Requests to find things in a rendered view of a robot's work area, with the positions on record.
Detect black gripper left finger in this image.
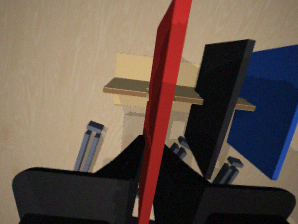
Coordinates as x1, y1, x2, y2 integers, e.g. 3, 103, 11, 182
12, 135, 145, 224

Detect blue notched board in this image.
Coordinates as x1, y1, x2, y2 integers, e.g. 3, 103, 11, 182
227, 45, 298, 180

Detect red board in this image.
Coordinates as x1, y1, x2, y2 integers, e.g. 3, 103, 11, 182
138, 0, 192, 224

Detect tan slotted board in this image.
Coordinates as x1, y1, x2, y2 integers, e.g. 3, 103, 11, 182
103, 52, 256, 118

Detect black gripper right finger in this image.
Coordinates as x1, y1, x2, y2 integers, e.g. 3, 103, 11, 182
153, 144, 296, 224

